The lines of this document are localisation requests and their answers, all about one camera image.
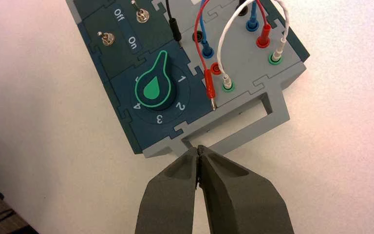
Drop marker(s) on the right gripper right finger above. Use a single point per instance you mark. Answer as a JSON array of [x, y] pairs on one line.
[[242, 203]]

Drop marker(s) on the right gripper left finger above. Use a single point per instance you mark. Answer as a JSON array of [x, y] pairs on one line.
[[171, 200]]

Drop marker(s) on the silver metal toggle switch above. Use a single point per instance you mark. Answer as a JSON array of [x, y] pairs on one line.
[[142, 15], [107, 38]]

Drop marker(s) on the green rotary knob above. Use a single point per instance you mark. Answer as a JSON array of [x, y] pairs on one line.
[[154, 88]]

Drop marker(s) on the blue and grey control box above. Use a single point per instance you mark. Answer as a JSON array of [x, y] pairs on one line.
[[125, 129]]

